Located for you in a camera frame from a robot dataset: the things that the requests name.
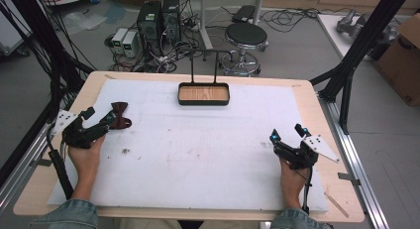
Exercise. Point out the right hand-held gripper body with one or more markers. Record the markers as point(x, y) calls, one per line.
point(297, 156)

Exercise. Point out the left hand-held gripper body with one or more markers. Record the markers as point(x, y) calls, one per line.
point(82, 136)

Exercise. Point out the dark red bow tie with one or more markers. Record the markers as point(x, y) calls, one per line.
point(121, 118)

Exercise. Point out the person's right hand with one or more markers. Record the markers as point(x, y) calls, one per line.
point(292, 181)

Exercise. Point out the person's left hand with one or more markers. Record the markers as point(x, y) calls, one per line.
point(85, 163)

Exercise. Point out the thin wooden stick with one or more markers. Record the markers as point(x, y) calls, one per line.
point(336, 205)

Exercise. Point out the right denim sleeve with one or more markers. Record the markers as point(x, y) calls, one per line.
point(294, 219)

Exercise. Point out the denim sleeve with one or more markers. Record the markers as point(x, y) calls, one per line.
point(294, 219)
point(69, 215)

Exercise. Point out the white foam mat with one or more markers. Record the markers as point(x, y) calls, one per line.
point(204, 156)

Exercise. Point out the white power supply unit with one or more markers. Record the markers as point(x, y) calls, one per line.
point(119, 40)
point(129, 44)

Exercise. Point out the left denim sleeve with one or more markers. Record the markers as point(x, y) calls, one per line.
point(69, 215)

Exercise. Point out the black tray stand wooden base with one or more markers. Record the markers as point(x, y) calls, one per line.
point(203, 94)

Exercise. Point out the black computer tower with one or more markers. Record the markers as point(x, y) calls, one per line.
point(171, 19)
point(149, 25)

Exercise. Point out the black round stool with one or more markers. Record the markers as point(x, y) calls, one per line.
point(246, 35)

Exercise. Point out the brown cardboard box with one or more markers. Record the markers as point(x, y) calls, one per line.
point(401, 63)

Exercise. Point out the flat black device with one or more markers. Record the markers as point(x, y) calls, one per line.
point(243, 13)

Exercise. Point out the white table leg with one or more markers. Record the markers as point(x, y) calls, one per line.
point(258, 6)
point(204, 21)

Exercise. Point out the small metal bracket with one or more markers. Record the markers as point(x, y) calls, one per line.
point(348, 178)

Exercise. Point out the aluminium rail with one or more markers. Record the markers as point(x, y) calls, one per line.
point(20, 176)
point(356, 163)

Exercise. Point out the black metal frame stand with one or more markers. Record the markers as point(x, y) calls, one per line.
point(43, 40)
point(363, 40)

